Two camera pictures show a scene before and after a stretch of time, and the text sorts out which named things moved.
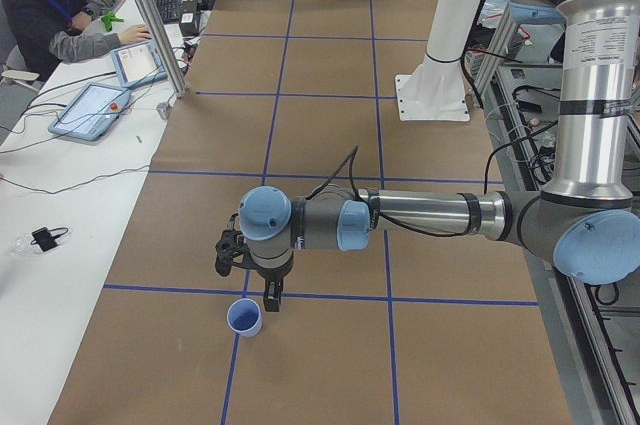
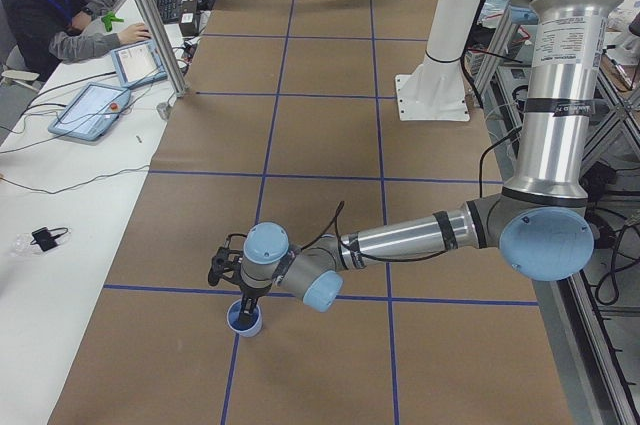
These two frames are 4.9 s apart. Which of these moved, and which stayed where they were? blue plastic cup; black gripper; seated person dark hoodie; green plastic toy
Moved: black gripper
Stayed: green plastic toy; seated person dark hoodie; blue plastic cup
